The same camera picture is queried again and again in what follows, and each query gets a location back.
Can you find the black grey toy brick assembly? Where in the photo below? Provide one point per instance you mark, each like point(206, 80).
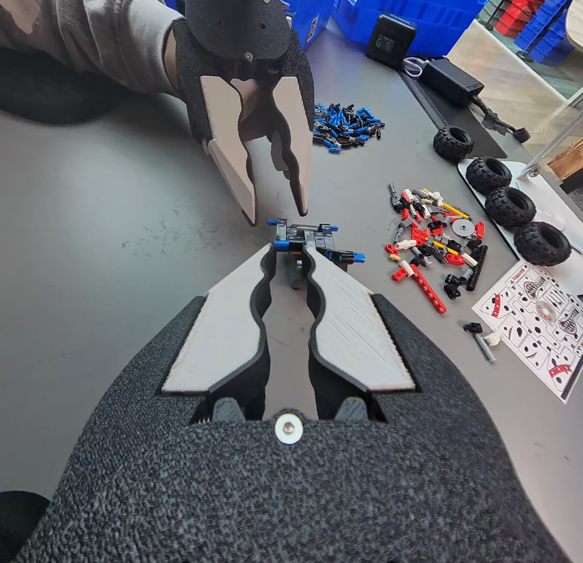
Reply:
point(339, 255)

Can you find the clear acrylic stand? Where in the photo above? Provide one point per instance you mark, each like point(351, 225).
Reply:
point(553, 139)

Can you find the person's left hand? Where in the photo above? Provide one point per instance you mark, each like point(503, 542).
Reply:
point(170, 62)

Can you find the grey round toy disc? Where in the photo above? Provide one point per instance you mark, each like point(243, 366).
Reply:
point(463, 228)

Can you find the pile of mixed toy parts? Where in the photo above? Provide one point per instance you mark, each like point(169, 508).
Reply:
point(428, 235)

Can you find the round pale table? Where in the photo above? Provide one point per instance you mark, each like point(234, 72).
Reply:
point(575, 18)

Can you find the grey desk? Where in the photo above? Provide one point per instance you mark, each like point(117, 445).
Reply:
point(114, 207)

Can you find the wooden block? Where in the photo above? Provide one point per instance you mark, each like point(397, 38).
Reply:
point(567, 164)

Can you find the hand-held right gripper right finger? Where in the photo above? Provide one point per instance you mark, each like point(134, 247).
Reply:
point(360, 340)

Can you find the person's left forearm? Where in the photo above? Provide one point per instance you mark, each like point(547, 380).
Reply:
point(91, 34)

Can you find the small white toy piece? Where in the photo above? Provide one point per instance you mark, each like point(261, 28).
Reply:
point(493, 339)

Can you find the black toy coil spring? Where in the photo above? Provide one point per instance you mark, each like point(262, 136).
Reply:
point(477, 267)

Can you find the long red holed beam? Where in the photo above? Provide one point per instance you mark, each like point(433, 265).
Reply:
point(428, 289)

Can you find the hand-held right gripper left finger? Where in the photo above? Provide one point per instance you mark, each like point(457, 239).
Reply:
point(218, 340)

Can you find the stack of blue crates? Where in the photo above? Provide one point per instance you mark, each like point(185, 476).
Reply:
point(551, 30)

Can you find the pile of blue black pins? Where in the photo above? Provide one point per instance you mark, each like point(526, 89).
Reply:
point(348, 125)

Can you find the black toy tyre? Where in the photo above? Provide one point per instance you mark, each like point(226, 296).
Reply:
point(453, 143)
point(510, 207)
point(488, 176)
point(542, 244)

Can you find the black power adapter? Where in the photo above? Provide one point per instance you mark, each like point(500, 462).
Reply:
point(451, 81)

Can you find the stack of red crates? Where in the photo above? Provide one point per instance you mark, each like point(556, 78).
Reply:
point(524, 5)

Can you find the sticker sheet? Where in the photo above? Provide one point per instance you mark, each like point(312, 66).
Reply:
point(533, 330)

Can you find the black power bank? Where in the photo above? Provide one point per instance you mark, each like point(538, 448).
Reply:
point(391, 41)

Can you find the black toy connector piece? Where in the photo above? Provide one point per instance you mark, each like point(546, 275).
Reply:
point(453, 286)

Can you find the blue plastic bin with label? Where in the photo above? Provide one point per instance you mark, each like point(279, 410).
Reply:
point(314, 7)

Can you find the black chair armrest pad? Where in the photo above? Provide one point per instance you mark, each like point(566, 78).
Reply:
point(20, 522)

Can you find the white plastic sheet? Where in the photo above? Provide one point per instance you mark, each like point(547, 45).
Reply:
point(553, 198)

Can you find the black desk mat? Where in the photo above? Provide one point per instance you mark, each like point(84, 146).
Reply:
point(455, 121)

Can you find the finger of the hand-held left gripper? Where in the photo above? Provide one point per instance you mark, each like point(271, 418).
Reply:
point(223, 144)
point(296, 130)

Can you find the short grey toy axle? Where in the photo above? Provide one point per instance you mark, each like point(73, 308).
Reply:
point(485, 348)

